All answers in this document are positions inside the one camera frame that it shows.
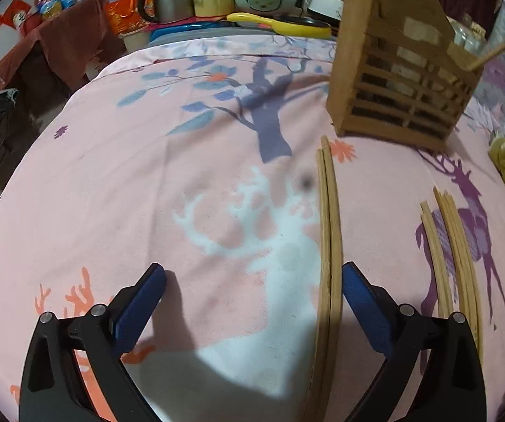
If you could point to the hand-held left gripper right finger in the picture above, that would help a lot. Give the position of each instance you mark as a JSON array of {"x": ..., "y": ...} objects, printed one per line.
[{"x": 366, "y": 307}]

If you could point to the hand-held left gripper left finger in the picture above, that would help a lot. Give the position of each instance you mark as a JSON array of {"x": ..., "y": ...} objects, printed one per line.
[{"x": 140, "y": 307}]

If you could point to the wooden chopstick holder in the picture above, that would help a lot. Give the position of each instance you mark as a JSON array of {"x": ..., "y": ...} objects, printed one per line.
[{"x": 366, "y": 52}]

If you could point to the pink deer print bed sheet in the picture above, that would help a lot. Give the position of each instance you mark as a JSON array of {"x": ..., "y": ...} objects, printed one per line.
[{"x": 147, "y": 162}]

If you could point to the brown red cloth cover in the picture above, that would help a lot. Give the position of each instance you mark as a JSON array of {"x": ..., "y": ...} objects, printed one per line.
[{"x": 72, "y": 35}]

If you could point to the orange snack packets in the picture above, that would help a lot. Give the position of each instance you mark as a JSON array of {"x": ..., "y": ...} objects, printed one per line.
[{"x": 122, "y": 15}]

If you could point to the white kitchen appliance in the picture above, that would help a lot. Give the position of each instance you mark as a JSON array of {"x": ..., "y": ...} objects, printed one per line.
[{"x": 325, "y": 6}]

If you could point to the red paper decoration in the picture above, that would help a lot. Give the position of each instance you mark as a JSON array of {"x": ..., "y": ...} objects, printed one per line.
[{"x": 20, "y": 17}]

